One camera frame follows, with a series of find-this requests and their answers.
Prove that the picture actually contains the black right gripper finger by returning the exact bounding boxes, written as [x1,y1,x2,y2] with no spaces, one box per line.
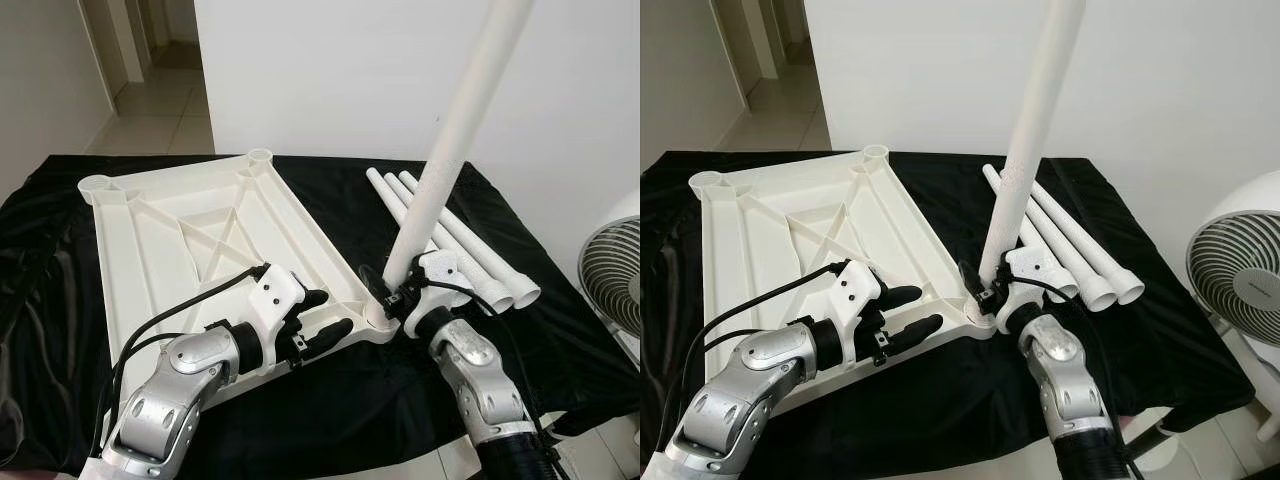
[359,263,397,307]
[959,261,992,304]

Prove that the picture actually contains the white plastic children tabletop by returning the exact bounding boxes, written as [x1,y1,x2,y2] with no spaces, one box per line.
[688,144,1001,401]
[78,147,401,411]

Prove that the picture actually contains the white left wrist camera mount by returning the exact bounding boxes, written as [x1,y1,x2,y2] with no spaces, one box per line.
[828,260,886,346]
[248,263,306,346]

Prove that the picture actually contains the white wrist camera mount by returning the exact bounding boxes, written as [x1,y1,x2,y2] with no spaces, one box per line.
[1003,245,1061,326]
[248,263,306,346]
[828,260,886,346]
[415,250,461,331]

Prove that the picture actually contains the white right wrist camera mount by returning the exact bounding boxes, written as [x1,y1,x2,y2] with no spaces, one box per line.
[415,250,461,331]
[1003,245,1061,326]

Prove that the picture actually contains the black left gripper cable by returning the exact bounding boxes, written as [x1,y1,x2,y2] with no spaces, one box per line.
[118,320,226,371]
[702,317,807,351]

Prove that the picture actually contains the white pedestal fan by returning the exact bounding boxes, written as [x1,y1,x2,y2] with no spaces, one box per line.
[1185,170,1280,441]
[578,190,641,336]

